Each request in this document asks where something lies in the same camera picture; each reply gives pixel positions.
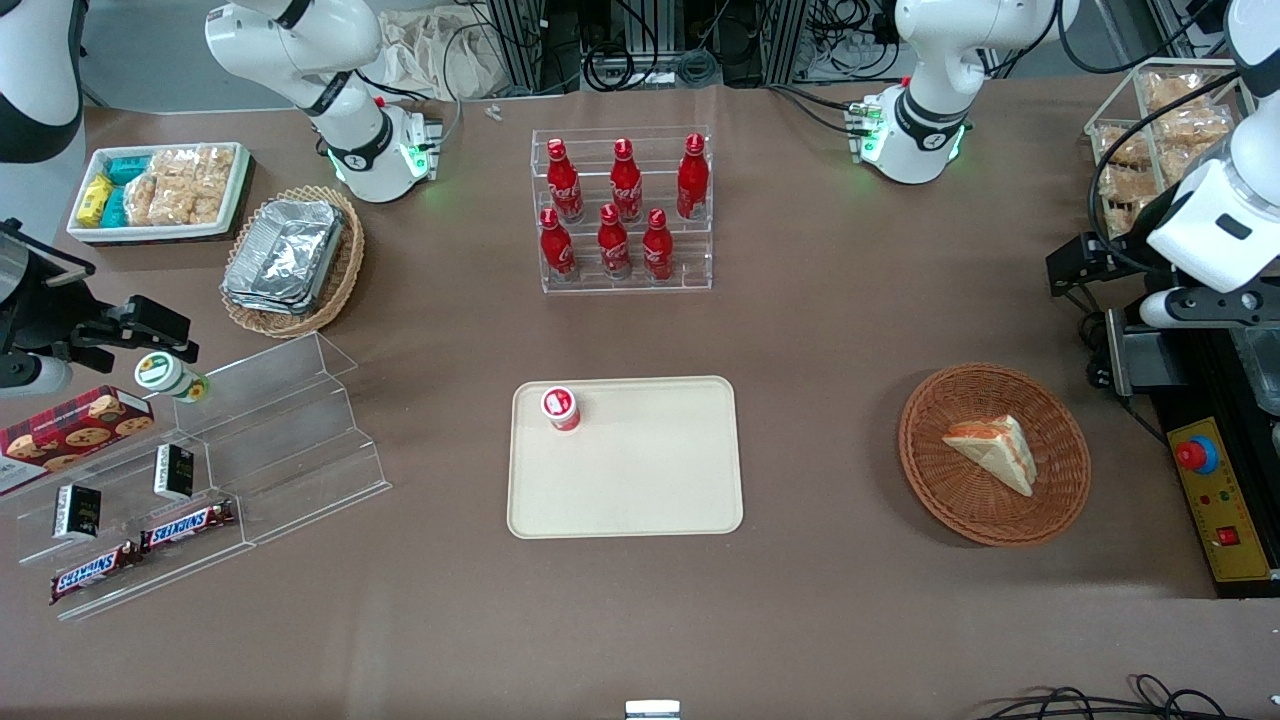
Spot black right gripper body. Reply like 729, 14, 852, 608
0, 222, 99, 373

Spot triangular sandwich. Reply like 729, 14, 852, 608
942, 414, 1040, 498

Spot white rectangular snack tray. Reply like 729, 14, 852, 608
66, 142, 251, 245

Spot oval tan wicker basket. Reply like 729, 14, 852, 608
219, 185, 366, 340

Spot round brown wicker basket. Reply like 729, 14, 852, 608
898, 362, 1092, 548

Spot beige plastic tray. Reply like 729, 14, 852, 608
506, 375, 745, 540

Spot green lidded white cup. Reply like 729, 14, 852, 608
134, 351, 212, 405

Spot clear fried snack bag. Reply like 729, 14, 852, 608
1098, 163, 1166, 235
1150, 104, 1234, 153
1094, 128, 1153, 168
1144, 71, 1219, 112

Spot grey metal plate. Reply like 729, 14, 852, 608
1104, 307, 1163, 399

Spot red plaid cookie box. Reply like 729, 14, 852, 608
0, 385, 157, 499

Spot yellow snack pack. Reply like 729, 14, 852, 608
77, 174, 115, 228

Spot clear rice cracker bag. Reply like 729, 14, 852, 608
148, 174, 198, 227
124, 174, 161, 227
193, 146, 237, 225

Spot small black box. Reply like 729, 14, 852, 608
52, 483, 103, 543
152, 443, 196, 502

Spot stack of foil trays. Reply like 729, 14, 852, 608
222, 198, 347, 317

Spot clear acrylic stepped shelf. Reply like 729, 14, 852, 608
0, 331, 394, 624

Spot Snickers chocolate bar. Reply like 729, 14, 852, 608
139, 499, 239, 554
49, 540, 142, 607

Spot yellow emergency stop box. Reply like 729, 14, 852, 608
1164, 414, 1280, 600

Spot clear acrylic bottle rack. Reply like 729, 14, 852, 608
530, 125, 714, 295

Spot beige cloth bag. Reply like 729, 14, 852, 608
376, 8, 506, 102

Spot red cola bottle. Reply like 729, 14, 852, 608
545, 137, 586, 224
676, 132, 711, 222
597, 202, 634, 281
609, 138, 645, 224
641, 207, 676, 283
539, 206, 578, 282

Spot red white yogurt cup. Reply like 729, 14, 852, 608
541, 385, 583, 433

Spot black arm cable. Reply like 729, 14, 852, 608
1057, 0, 1246, 273

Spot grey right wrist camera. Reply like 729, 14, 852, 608
0, 355, 74, 399

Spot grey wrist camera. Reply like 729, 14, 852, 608
1139, 289, 1206, 332
0, 355, 74, 399

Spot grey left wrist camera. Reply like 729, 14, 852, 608
1139, 289, 1206, 332

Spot white wire basket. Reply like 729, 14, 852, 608
1084, 57, 1257, 239

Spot black base cables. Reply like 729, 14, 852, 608
766, 83, 867, 138

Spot black cable bundle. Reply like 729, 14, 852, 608
975, 673, 1266, 720

